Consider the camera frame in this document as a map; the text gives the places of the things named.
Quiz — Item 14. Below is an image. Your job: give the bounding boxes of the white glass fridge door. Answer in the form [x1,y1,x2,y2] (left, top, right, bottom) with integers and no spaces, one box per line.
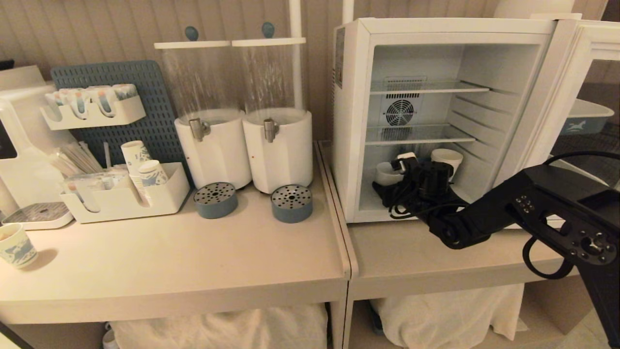
[493,13,620,194]

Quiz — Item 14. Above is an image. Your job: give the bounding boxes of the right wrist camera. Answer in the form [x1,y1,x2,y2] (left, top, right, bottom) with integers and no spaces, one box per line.
[391,152,419,173]

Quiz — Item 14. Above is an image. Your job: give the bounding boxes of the narrow white table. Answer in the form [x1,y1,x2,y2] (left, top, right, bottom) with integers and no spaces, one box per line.
[316,140,583,349]

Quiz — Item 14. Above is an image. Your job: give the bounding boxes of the cardboard box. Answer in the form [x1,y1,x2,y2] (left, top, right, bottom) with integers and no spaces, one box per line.
[522,275,595,336]

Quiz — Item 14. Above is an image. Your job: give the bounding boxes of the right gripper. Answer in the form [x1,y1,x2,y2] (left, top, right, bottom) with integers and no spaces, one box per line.
[390,164,427,208]

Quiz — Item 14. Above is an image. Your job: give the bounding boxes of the round blue drip tray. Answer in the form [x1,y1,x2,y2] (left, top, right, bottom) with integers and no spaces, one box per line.
[193,182,239,220]
[270,184,314,224]

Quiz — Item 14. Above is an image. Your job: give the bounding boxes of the blue pegboard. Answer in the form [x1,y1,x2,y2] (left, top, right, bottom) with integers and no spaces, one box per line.
[50,60,184,171]

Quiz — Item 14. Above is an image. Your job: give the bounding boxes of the bundle of wrapped straws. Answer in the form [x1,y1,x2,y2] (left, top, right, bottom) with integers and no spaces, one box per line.
[48,140,104,179]

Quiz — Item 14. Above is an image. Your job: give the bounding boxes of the white cloth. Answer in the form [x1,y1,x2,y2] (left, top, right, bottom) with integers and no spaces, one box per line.
[108,304,329,349]
[370,283,529,349]

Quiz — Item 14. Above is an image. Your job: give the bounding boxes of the white pegboard tray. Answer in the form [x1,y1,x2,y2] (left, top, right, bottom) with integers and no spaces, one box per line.
[40,94,147,131]

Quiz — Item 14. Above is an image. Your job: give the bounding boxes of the black cable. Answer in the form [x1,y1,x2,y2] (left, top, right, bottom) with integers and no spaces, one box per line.
[544,151,620,167]
[522,236,575,280]

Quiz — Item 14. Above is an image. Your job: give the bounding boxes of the patterned paper cup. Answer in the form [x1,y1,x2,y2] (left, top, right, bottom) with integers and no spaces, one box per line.
[0,223,39,270]

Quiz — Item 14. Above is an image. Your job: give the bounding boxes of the clear white beverage dispenser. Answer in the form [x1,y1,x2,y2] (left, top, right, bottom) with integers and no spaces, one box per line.
[231,21,314,195]
[154,26,253,190]

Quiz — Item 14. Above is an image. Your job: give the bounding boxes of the white mini fridge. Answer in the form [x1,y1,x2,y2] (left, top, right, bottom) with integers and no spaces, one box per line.
[332,18,558,225]

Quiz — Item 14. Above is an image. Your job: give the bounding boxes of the wide white table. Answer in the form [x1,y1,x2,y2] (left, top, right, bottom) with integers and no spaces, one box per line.
[0,140,352,349]

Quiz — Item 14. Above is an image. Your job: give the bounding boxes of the white cup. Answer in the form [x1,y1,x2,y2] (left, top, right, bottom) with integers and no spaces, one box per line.
[431,148,464,183]
[375,161,403,187]

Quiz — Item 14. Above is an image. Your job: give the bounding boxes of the glass fridge shelf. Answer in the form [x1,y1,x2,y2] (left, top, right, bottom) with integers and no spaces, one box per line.
[365,123,478,146]
[370,79,491,95]

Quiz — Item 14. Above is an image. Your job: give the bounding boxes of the white organizer box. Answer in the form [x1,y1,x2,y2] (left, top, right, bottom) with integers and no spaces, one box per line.
[60,162,191,224]

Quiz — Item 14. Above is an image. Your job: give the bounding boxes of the stack of patterned paper cups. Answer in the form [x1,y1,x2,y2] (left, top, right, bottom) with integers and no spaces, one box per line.
[121,140,152,204]
[138,159,170,189]

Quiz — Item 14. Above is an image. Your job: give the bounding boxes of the pale blue plastic bin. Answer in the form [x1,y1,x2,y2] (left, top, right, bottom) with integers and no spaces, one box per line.
[560,98,615,137]

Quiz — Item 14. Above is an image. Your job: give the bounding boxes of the white coffee machine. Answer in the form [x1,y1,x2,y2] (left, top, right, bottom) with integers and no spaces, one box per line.
[0,65,74,223]

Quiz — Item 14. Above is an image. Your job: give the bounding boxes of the white machine drip tray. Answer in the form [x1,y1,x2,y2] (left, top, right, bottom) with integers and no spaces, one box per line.
[2,201,75,231]

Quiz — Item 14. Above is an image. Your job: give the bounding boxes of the sachet packets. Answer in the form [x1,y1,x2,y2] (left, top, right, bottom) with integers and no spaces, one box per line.
[45,84,139,120]

